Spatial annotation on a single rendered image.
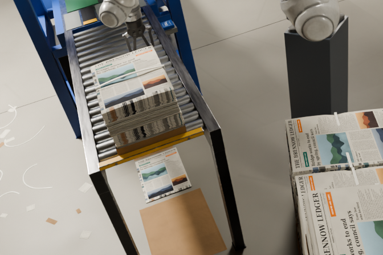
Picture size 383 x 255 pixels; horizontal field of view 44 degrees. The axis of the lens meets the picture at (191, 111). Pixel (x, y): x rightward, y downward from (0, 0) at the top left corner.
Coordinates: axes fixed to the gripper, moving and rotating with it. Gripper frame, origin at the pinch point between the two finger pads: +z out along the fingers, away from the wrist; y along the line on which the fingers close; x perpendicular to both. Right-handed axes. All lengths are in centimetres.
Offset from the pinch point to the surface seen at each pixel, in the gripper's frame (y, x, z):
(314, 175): 37, -92, 10
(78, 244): -65, -10, 93
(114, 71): -15.0, -20.9, -10.1
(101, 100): -22.9, -38.7, -10.0
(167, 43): 15.9, 28.9, 13.0
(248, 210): 28, -29, 93
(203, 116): 13.8, -39.5, 12.9
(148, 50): 1.5, -13.9, -10.4
